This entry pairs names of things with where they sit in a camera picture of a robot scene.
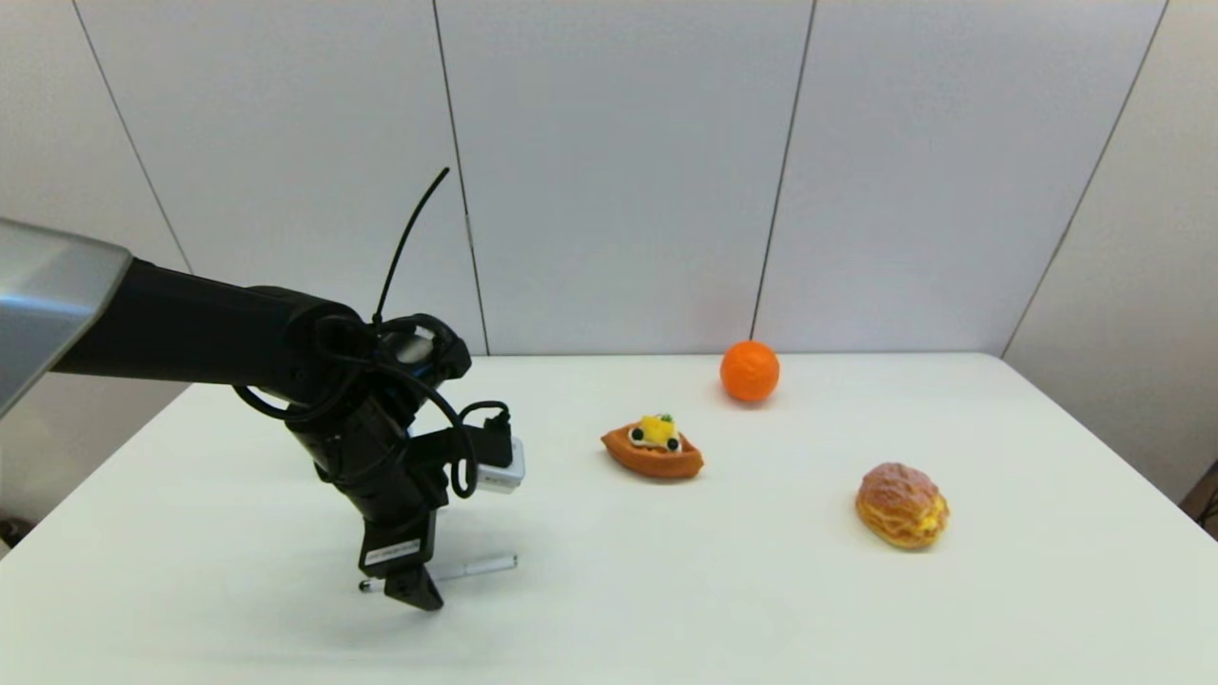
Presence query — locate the black cable tie tail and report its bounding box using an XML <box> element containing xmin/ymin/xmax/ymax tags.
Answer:
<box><xmin>372</xmin><ymin>167</ymin><xmax>451</xmax><ymax>326</ymax></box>

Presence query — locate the black looping cable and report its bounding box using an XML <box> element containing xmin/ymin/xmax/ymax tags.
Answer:
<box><xmin>232</xmin><ymin>314</ymin><xmax>516</xmax><ymax>501</ymax></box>

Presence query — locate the orange fruit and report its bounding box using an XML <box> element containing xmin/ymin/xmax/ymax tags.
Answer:
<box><xmin>719</xmin><ymin>340</ymin><xmax>782</xmax><ymax>402</ymax></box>

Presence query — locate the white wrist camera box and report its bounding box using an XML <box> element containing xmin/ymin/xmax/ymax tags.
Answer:
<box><xmin>474</xmin><ymin>436</ymin><xmax>527</xmax><ymax>495</ymax></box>

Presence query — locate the cream puff pastry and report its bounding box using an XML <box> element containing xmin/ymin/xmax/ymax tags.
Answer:
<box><xmin>854</xmin><ymin>461</ymin><xmax>951</xmax><ymax>550</ymax></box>

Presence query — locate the boat-shaped fruit tart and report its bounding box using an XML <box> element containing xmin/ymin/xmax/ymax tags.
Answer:
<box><xmin>599</xmin><ymin>413</ymin><xmax>705</xmax><ymax>480</ymax></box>

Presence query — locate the white ballpoint pen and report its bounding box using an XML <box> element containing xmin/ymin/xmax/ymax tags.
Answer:
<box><xmin>358</xmin><ymin>555</ymin><xmax>521</xmax><ymax>595</ymax></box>

